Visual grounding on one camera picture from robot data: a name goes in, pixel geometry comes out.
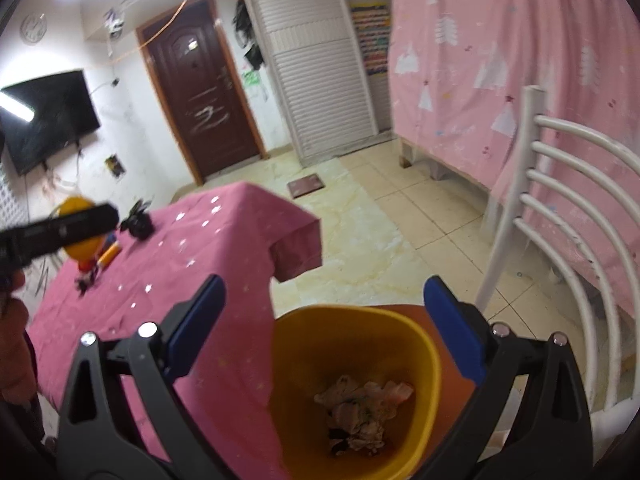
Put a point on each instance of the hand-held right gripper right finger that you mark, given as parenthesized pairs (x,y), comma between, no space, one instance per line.
(455,327)

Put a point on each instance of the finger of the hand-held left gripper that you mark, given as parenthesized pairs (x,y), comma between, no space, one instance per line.
(70,227)

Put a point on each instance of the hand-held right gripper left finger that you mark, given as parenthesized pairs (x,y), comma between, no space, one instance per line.
(197,325)

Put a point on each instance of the yellow plastic cup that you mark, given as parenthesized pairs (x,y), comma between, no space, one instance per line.
(82,245)

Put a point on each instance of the yellow trash bin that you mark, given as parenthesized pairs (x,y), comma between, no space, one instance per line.
(305,360)

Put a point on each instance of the pale wrappers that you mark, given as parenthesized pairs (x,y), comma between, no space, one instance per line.
(360,405)

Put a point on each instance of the person's left hand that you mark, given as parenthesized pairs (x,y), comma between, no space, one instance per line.
(17,355)

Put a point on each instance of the yellow tube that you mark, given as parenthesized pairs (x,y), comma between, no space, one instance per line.
(108,254)

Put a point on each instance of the eye chart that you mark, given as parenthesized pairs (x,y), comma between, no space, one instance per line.
(11,195)

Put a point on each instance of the black plastic bag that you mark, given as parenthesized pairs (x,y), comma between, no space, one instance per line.
(137,222)

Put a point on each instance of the pink star tablecloth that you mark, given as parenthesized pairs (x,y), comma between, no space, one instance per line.
(200,240)

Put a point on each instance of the black television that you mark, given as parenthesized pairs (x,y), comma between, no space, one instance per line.
(45,120)

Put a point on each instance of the white slatted chair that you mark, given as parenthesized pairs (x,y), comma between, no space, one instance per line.
(515,185)

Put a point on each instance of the brown floor mat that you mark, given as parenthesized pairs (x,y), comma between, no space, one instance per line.
(306,186)

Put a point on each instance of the brown wooden door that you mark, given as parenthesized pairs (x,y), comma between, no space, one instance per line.
(200,90)

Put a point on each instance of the hanging black bag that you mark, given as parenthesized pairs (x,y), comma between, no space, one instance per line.
(254,55)

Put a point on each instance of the pink printed curtain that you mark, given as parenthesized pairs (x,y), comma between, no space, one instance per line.
(500,60)

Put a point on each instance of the white slatted wardrobe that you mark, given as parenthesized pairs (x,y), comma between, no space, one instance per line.
(315,70)

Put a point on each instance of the colourful chart poster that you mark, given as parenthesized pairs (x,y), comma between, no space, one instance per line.
(371,40)

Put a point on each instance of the dark wall picture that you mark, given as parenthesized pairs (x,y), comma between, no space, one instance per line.
(114,166)

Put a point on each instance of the wall clock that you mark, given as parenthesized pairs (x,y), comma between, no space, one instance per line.
(33,28)

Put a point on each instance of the white security camera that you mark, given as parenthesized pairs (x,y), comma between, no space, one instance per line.
(115,24)

